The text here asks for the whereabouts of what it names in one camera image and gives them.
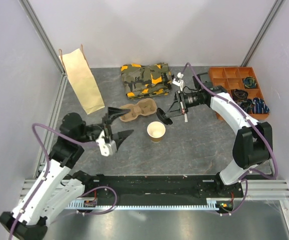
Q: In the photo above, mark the brown paper bag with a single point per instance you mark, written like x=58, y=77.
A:
x=82, y=80

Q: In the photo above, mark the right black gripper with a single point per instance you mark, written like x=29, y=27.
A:
x=175, y=109

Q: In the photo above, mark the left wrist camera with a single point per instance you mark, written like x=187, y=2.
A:
x=106, y=148

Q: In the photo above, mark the blue white striped sock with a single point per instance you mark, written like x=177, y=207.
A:
x=259, y=106

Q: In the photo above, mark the orange compartment organizer tray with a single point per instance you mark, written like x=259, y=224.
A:
x=232, y=78

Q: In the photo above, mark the brown paper coffee cup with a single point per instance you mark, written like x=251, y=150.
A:
x=156, y=131

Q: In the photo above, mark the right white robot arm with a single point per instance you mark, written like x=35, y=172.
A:
x=253, y=143

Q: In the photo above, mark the dark blue patterned sock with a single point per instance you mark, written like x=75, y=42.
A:
x=246, y=105

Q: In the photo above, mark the white slotted cable duct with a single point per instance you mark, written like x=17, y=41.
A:
x=79, y=204

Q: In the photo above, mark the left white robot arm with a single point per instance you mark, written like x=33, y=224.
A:
x=30, y=219

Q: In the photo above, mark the cardboard cup carrier tray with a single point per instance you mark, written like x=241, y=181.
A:
x=144, y=107

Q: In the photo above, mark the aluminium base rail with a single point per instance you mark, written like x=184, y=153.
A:
x=258, y=190

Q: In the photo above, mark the left aluminium frame post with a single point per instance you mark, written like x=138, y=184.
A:
x=29, y=10

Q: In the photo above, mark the blue yellow rolled sock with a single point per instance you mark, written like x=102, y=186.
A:
x=249, y=82

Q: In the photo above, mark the right aluminium frame post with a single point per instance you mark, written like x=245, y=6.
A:
x=277, y=5

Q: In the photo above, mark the camouflage folded cloth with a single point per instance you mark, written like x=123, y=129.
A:
x=146, y=81

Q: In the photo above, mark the white wrapped straw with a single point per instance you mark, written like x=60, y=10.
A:
x=185, y=117

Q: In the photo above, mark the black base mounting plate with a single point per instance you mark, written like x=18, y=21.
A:
x=158, y=190

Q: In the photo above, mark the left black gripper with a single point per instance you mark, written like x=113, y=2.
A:
x=119, y=137

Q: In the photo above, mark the dark brown rolled sock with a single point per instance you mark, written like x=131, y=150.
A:
x=239, y=95

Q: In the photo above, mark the aluminium frame post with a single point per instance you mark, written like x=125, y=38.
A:
x=29, y=10
x=277, y=5

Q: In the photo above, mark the black plastic cup lid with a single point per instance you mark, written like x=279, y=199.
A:
x=162, y=117

